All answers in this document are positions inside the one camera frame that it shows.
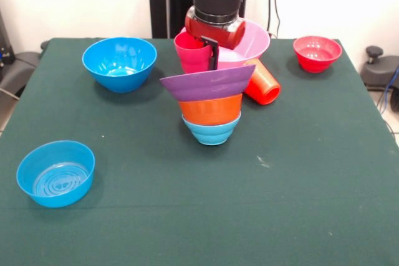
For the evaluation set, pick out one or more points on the orange bowl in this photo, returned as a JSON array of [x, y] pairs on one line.
[[212, 110]]

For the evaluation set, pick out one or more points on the wide purple bowl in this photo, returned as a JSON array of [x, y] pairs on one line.
[[209, 85]]

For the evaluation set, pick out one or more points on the large pink bowl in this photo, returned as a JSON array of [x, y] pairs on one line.
[[249, 51]]

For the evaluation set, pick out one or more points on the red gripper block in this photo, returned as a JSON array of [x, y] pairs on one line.
[[215, 32]]

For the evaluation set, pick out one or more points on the grey black equipment base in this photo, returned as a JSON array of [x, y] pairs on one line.
[[378, 69], [18, 69]]

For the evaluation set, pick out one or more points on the flat-bottomed blue bowl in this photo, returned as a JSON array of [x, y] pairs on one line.
[[56, 199]]

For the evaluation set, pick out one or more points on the ribbed cyan bowl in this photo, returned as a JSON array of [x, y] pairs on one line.
[[212, 135]]

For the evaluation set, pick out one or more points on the red cup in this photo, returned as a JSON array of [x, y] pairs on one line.
[[265, 87]]

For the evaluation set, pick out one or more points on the ribbed pink-red cup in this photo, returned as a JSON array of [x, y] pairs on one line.
[[193, 57]]

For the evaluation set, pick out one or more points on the small crimson bowl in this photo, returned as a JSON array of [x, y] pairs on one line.
[[316, 63]]

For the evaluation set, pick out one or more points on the deep blue bowl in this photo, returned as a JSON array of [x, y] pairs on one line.
[[120, 60]]

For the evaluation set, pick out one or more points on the dark green table cloth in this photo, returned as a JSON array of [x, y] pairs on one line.
[[199, 231]]

